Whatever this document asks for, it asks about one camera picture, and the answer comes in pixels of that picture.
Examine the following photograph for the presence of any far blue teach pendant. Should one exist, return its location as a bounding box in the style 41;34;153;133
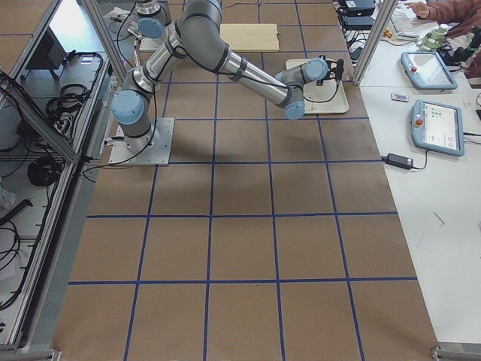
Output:
400;52;458;91

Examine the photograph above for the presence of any person's bare hand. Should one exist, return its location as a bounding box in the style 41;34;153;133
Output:
405;2;430;19

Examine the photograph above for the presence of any white keyboard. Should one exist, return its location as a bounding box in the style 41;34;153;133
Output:
389;8;419;41

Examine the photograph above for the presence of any blue teach pendant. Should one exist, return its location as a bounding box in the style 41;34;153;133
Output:
410;100;464;156
400;52;458;91

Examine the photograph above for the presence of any cream bear tray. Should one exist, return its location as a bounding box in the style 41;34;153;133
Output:
286;56;349;114

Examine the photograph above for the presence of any near blue teach pendant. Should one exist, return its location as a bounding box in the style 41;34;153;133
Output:
410;100;464;156

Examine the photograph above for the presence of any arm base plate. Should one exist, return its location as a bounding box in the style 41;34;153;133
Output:
108;117;175;166
138;38;160;53

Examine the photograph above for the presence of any bamboo cutting board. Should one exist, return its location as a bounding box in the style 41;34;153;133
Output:
220;23;280;53

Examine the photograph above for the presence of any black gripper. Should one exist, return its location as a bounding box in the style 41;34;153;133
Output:
326;59;344;82

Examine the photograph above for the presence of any black power adapter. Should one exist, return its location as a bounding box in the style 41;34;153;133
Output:
381;153;413;170

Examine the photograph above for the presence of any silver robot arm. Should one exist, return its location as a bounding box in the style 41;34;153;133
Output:
134;0;171;39
111;1;344;155

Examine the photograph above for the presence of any aluminium frame post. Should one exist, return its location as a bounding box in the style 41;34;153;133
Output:
352;0;398;86

